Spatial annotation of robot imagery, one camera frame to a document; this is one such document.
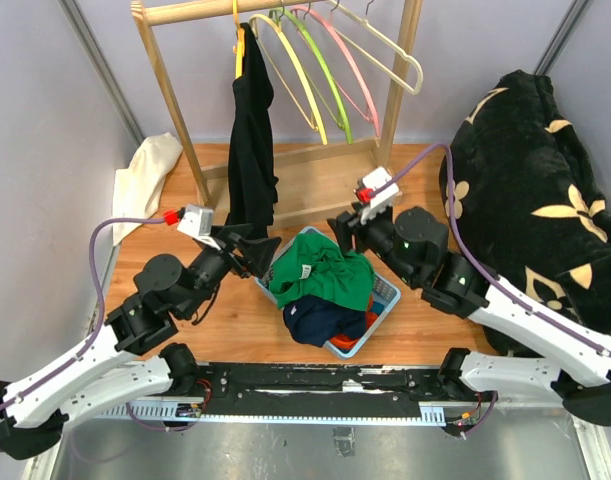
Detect pink plastic hanger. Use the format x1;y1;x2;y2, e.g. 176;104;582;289
291;5;381;136

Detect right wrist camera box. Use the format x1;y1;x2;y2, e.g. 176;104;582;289
355;167;400;225

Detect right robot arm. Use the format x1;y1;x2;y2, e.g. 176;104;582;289
327;207;611;426

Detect white plastic hanger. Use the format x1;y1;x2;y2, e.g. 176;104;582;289
328;1;424;95

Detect lime green hanger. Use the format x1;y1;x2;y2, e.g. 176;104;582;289
267;9;354;145

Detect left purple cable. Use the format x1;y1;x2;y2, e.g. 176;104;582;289
0;215;206;454

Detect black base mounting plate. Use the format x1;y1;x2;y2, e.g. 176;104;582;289
140;360;499;420

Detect green t shirt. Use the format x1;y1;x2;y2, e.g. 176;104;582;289
268;232;376;311

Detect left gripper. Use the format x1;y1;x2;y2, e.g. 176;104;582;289
181;224;283;318

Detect pale yellow hanger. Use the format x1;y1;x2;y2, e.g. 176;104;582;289
249;14;328;145

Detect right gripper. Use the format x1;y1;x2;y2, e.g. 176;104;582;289
327;199;419;286

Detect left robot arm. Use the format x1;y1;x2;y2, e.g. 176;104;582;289
0;224;281;460

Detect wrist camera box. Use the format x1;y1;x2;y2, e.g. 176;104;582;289
355;167;400;225
163;204;220;250

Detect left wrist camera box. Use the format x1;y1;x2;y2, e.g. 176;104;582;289
163;204;220;250

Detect orange t shirt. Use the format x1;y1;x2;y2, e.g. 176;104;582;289
329;296;379;351

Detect black printed t shirt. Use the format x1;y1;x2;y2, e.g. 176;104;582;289
226;22;278;239

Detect cream white cloth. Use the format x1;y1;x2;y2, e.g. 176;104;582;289
112;132;183;218

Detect navy blue t shirt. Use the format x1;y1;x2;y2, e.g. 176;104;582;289
282;295;365;347

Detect aluminium rail frame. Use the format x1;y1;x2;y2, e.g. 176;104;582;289
22;357;611;480

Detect black floral blanket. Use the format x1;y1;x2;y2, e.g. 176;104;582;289
439;70;611;335

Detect purple cable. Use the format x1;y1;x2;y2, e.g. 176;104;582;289
374;142;611;441
0;215;206;454

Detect wooden clothes rack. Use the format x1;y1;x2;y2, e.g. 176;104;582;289
131;1;422;229

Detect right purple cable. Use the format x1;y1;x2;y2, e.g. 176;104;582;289
374;142;611;441

